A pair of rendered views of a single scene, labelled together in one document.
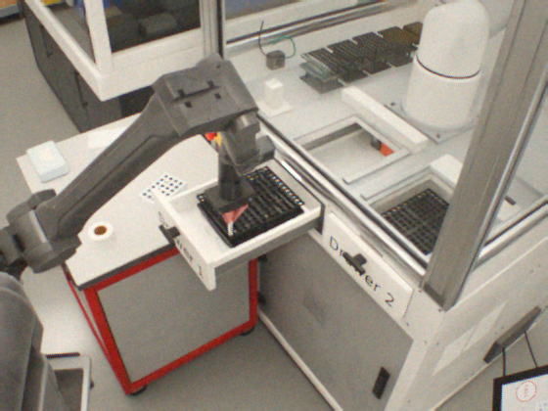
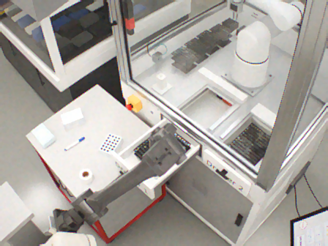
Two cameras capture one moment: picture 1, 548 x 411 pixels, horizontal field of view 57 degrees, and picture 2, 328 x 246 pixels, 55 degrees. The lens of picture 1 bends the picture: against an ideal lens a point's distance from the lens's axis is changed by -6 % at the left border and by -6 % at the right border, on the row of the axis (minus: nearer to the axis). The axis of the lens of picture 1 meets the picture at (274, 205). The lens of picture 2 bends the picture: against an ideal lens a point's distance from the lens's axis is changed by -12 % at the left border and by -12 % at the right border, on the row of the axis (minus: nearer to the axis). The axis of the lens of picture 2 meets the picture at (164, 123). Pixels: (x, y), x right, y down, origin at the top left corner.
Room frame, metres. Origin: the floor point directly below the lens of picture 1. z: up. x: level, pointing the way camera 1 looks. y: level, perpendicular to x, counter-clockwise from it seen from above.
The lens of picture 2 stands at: (0.01, 0.13, 2.32)
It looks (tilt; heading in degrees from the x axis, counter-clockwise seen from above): 51 degrees down; 355
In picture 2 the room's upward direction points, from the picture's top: 4 degrees counter-clockwise
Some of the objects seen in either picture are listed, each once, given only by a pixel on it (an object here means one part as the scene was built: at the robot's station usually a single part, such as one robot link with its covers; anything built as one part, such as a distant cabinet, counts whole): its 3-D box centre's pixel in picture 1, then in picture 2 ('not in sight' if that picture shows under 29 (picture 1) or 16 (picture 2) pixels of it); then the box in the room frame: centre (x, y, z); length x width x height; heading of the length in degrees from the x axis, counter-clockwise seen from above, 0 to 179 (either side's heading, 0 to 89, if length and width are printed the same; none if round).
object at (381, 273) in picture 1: (364, 264); (226, 173); (0.82, -0.22, 0.87); 0.29 x 0.02 x 0.11; 36
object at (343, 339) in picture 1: (395, 243); (234, 140); (1.31, -0.45, 0.40); 1.03 x 0.95 x 0.80; 36
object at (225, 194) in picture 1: (230, 185); not in sight; (0.87, 0.10, 1.06); 0.10 x 0.07 x 0.07; 124
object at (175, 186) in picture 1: (162, 193); (110, 145); (1.14, 0.33, 0.78); 0.12 x 0.08 x 0.04; 148
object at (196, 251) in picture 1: (182, 237); (132, 174); (0.88, 0.22, 0.87); 0.29 x 0.02 x 0.11; 36
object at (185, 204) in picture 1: (252, 207); (163, 150); (1.00, 0.05, 0.86); 0.40 x 0.26 x 0.06; 126
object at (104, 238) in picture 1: (102, 235); (86, 176); (0.96, 0.47, 0.78); 0.07 x 0.07 x 0.04
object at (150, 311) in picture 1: (147, 256); (102, 172); (1.22, 0.45, 0.38); 0.62 x 0.58 x 0.76; 36
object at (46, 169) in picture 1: (47, 160); (43, 135); (1.27, 0.73, 0.78); 0.15 x 0.10 x 0.04; 37
